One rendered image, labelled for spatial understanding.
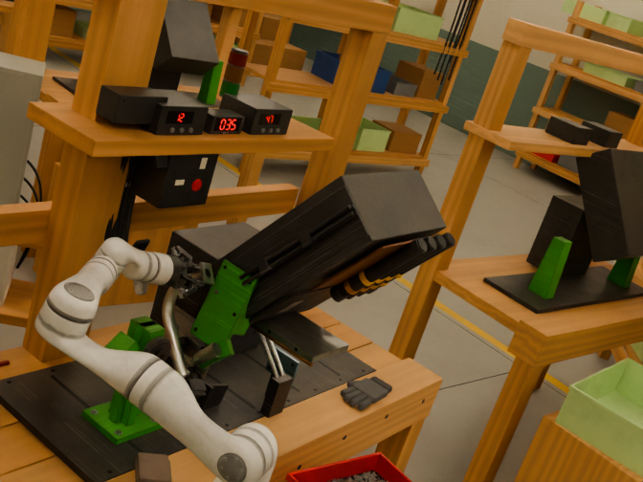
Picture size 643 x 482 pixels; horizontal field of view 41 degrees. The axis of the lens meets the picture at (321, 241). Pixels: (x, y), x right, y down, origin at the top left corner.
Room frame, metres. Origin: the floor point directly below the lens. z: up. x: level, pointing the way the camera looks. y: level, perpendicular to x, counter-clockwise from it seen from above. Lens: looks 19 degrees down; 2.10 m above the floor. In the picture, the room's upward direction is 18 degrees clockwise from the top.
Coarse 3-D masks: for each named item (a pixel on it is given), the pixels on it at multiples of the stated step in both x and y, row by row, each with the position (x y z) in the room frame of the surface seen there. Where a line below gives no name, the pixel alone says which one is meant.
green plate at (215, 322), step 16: (224, 272) 2.01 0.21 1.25; (240, 272) 1.99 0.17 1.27; (224, 288) 1.99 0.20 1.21; (240, 288) 1.98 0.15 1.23; (208, 304) 1.99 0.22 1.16; (224, 304) 1.98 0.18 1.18; (240, 304) 1.96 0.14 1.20; (208, 320) 1.97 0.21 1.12; (224, 320) 1.96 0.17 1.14; (240, 320) 1.98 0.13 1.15; (208, 336) 1.96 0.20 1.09; (224, 336) 1.94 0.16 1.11
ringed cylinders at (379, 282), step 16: (416, 240) 1.99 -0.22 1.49; (432, 240) 2.04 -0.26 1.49; (448, 240) 2.10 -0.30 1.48; (400, 256) 1.99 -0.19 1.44; (416, 256) 1.99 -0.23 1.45; (432, 256) 2.12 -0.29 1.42; (368, 272) 2.03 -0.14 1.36; (384, 272) 2.01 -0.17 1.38; (400, 272) 2.11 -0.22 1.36; (336, 288) 2.07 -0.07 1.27; (352, 288) 2.05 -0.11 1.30; (368, 288) 2.11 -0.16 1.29
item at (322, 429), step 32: (416, 384) 2.44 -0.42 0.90; (288, 416) 2.03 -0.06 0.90; (320, 416) 2.08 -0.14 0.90; (352, 416) 2.13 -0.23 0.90; (384, 416) 2.26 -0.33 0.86; (416, 416) 2.47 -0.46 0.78; (288, 448) 1.88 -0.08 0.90; (320, 448) 2.00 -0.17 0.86; (352, 448) 2.16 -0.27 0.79; (128, 480) 1.57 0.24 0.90; (192, 480) 1.64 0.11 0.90
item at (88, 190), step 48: (96, 0) 1.98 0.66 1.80; (144, 0) 1.99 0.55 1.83; (96, 48) 1.96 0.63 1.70; (144, 48) 2.02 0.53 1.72; (96, 96) 1.94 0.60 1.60; (336, 96) 2.83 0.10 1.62; (336, 144) 2.80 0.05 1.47; (96, 192) 1.98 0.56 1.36; (48, 240) 1.97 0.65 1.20; (96, 240) 2.01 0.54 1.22; (48, 288) 1.95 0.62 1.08
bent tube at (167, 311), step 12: (204, 264) 1.99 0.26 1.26; (192, 276) 1.98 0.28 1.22; (204, 276) 1.96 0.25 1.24; (168, 300) 1.98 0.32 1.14; (168, 312) 1.97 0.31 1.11; (168, 324) 1.95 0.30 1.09; (168, 336) 1.94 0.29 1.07; (180, 348) 1.93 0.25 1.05; (180, 360) 1.91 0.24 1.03; (180, 372) 1.89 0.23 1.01
